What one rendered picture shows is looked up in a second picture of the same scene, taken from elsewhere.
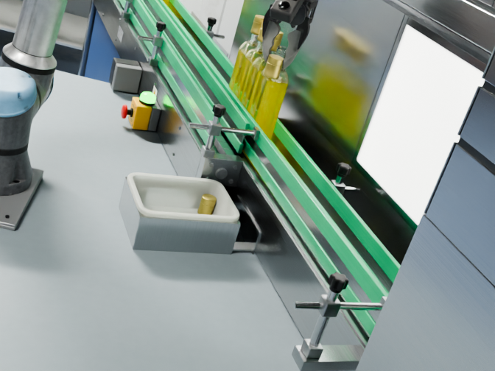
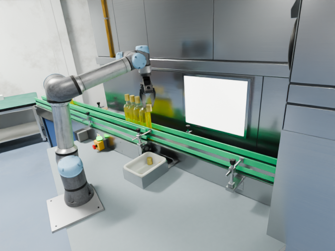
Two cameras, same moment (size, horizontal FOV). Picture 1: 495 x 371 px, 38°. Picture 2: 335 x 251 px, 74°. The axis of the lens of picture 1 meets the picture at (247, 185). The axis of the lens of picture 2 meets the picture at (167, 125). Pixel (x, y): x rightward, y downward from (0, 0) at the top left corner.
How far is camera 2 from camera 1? 0.48 m
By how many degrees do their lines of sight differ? 19
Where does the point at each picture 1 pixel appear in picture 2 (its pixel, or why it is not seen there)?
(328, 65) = (157, 98)
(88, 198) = (112, 182)
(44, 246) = (118, 208)
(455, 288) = (310, 145)
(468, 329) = (323, 155)
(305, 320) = (209, 176)
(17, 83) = (73, 161)
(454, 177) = (291, 114)
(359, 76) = (172, 97)
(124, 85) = (83, 138)
